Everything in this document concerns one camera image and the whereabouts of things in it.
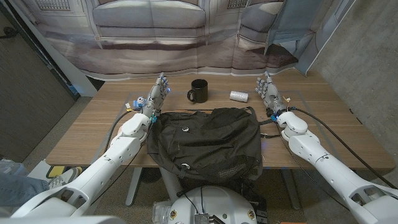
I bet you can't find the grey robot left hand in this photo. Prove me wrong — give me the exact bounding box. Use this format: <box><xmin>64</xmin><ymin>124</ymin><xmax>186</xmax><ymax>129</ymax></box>
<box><xmin>141</xmin><ymin>72</ymin><xmax>172</xmax><ymax>118</ymax></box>

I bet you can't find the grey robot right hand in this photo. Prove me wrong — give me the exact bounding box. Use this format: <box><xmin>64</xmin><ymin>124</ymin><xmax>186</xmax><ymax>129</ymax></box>
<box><xmin>255</xmin><ymin>70</ymin><xmax>287</xmax><ymax>118</ymax></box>

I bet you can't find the black backpack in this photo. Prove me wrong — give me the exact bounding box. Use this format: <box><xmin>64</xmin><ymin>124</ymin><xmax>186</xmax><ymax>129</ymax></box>
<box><xmin>146</xmin><ymin>106</ymin><xmax>282</xmax><ymax>184</ymax></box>

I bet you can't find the white plastic roll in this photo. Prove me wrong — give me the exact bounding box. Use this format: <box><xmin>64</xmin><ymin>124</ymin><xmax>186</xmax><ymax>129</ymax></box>
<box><xmin>229</xmin><ymin>90</ymin><xmax>249</xmax><ymax>103</ymax></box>

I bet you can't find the black mug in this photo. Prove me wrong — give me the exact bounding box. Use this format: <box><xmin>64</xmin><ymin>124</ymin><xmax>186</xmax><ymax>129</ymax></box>
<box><xmin>187</xmin><ymin>78</ymin><xmax>209</xmax><ymax>104</ymax></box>

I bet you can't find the printed sofa room backdrop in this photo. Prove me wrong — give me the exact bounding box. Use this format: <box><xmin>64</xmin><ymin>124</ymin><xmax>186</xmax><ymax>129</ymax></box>
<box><xmin>18</xmin><ymin>0</ymin><xmax>357</xmax><ymax>81</ymax></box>

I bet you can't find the black round floor fan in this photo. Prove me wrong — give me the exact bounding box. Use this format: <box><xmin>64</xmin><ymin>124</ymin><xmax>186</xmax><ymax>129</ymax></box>
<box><xmin>139</xmin><ymin>167</ymin><xmax>162</xmax><ymax>184</ymax></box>

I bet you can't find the white table centre column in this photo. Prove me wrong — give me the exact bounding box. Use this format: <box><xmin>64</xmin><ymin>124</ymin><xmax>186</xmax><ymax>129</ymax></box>
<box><xmin>159</xmin><ymin>167</ymin><xmax>184</xmax><ymax>203</ymax></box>

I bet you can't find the white slanted table leg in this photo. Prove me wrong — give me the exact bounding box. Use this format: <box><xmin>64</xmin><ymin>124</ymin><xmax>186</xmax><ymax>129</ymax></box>
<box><xmin>125</xmin><ymin>167</ymin><xmax>143</xmax><ymax>207</ymax></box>

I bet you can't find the grey slanted table leg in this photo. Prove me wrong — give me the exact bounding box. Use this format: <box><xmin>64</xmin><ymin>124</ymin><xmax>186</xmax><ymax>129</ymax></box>
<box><xmin>281</xmin><ymin>169</ymin><xmax>302</xmax><ymax>211</ymax></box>

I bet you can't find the black equipment box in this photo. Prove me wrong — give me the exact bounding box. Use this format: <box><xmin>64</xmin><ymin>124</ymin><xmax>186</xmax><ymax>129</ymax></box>
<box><xmin>236</xmin><ymin>183</ymin><xmax>268</xmax><ymax>224</ymax></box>

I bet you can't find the clear plastic bag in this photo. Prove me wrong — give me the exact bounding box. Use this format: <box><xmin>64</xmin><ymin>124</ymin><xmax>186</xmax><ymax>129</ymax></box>
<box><xmin>152</xmin><ymin>200</ymin><xmax>174</xmax><ymax>224</ymax></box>

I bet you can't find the grey white sneaker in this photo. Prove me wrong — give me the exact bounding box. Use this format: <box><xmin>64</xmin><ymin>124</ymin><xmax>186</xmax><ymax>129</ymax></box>
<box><xmin>48</xmin><ymin>167</ymin><xmax>83</xmax><ymax>189</ymax></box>

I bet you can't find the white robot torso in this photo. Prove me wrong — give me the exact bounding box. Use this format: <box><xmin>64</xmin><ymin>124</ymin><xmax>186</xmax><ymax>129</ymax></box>
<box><xmin>167</xmin><ymin>185</ymin><xmax>258</xmax><ymax>224</ymax></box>

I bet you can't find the clear plastic bin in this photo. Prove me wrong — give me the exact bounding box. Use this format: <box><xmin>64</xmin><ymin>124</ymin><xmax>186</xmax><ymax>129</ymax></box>
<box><xmin>0</xmin><ymin>158</ymin><xmax>27</xmax><ymax>177</ymax></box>

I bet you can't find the person's leg in jeans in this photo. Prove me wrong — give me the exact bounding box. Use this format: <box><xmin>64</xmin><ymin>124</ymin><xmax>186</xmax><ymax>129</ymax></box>
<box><xmin>0</xmin><ymin>172</ymin><xmax>50</xmax><ymax>208</ymax></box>

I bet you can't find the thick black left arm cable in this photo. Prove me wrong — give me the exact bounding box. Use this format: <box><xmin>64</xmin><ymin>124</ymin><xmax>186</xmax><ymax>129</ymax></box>
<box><xmin>104</xmin><ymin>109</ymin><xmax>137</xmax><ymax>153</ymax></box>

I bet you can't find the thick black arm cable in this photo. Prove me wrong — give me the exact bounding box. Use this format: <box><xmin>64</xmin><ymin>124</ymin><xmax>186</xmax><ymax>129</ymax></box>
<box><xmin>289</xmin><ymin>106</ymin><xmax>398</xmax><ymax>190</ymax></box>
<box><xmin>104</xmin><ymin>109</ymin><xmax>137</xmax><ymax>153</ymax></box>

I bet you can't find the white backdrop stand post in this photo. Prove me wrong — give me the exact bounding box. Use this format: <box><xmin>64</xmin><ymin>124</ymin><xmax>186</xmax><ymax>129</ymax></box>
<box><xmin>9</xmin><ymin>0</ymin><xmax>99</xmax><ymax>98</ymax></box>

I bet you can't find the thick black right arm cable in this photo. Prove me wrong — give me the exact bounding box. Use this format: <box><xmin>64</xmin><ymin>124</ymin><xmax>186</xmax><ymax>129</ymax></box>
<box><xmin>289</xmin><ymin>106</ymin><xmax>398</xmax><ymax>190</ymax></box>

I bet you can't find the black door handle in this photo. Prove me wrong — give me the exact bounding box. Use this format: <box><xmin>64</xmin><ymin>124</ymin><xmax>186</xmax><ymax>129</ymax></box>
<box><xmin>0</xmin><ymin>26</ymin><xmax>18</xmax><ymax>40</ymax></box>

